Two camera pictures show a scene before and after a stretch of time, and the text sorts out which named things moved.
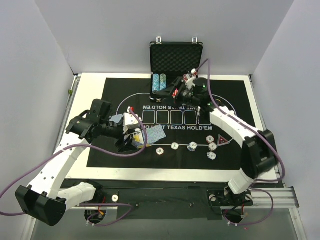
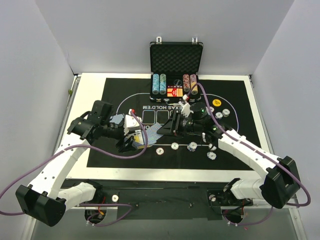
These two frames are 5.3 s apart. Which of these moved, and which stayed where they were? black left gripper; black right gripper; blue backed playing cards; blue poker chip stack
Moved: black right gripper
Stayed: black left gripper; blue backed playing cards; blue poker chip stack
